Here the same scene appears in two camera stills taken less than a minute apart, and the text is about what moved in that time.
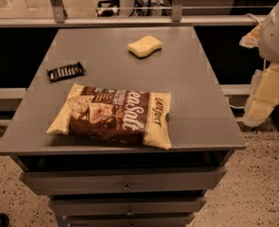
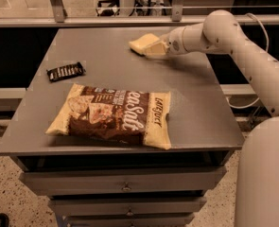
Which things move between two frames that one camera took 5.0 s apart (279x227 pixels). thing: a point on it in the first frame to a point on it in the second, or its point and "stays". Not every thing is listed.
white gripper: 277,37 to 175,42
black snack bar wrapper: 66,72 stays
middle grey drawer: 122,206 stays
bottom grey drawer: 161,219 stays
